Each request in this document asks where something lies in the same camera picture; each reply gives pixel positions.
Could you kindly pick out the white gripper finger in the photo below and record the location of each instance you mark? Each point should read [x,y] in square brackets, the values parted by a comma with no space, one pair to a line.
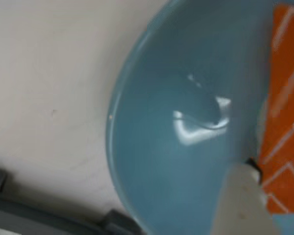
[242,203]

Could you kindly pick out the orange striped sponge cloth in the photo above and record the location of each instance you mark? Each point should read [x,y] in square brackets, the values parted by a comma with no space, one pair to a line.
[286,110]

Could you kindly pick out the blue dish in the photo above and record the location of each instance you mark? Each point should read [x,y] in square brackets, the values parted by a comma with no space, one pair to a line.
[181,122]

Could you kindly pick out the grey toy train track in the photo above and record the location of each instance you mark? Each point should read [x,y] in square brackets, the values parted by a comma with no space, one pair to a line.
[51,215]

